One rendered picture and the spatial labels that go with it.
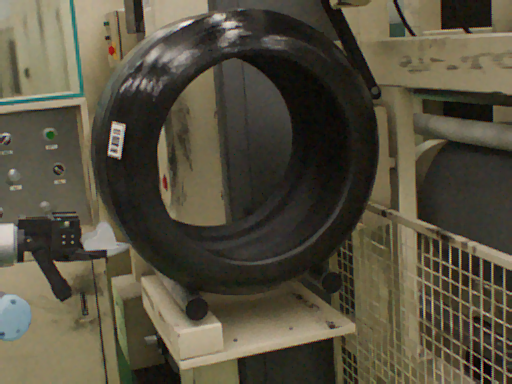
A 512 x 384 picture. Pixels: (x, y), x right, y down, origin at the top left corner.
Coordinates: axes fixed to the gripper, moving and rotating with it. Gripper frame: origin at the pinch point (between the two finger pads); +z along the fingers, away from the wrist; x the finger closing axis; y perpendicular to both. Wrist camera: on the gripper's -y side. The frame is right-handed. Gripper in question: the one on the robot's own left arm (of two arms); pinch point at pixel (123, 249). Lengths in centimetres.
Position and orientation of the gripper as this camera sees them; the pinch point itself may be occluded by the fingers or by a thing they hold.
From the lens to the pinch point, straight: 136.1
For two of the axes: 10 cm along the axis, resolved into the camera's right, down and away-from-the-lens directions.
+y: 0.3, -9.9, -1.6
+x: -2.8, -1.6, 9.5
